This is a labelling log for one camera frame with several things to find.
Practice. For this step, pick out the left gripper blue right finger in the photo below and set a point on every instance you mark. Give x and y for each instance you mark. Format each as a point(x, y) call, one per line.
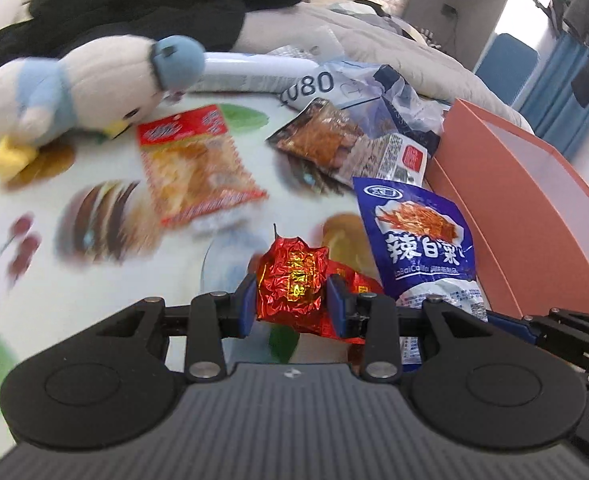
point(372, 317)

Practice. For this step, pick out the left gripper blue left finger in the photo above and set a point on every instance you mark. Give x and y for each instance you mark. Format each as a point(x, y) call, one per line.
point(212, 318)

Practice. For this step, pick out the blue spicy cabbage packet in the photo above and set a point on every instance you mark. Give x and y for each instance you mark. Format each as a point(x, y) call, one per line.
point(421, 245)

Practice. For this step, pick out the shiny red foil packet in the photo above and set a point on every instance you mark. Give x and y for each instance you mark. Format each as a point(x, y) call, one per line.
point(292, 286)

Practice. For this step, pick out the red transparent snack packet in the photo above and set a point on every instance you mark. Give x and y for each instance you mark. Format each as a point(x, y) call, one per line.
point(193, 167)

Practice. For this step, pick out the brown clear snack packet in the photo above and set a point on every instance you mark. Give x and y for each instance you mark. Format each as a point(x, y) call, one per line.
point(361, 141)

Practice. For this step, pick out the orange cardboard box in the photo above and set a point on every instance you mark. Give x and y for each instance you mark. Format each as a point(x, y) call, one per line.
point(526, 206)

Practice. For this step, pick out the food print blanket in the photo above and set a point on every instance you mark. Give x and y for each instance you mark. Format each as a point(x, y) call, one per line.
point(85, 241)

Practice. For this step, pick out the clear blue plastic bag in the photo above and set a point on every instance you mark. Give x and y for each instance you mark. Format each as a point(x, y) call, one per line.
point(376, 97)

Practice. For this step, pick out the blue curtain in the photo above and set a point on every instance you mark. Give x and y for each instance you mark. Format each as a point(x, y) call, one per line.
point(551, 107)

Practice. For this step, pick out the white cylindrical bottle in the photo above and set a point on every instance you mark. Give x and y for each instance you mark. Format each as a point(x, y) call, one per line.
point(243, 72)

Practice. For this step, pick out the blue white penguin plush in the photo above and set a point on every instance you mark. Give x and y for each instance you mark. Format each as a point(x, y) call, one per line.
point(106, 85)

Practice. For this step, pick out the blue chair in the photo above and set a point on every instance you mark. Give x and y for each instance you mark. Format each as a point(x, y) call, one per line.
point(507, 66)

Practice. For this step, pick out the grey duvet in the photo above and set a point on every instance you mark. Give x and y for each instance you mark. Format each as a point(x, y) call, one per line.
point(430, 72)

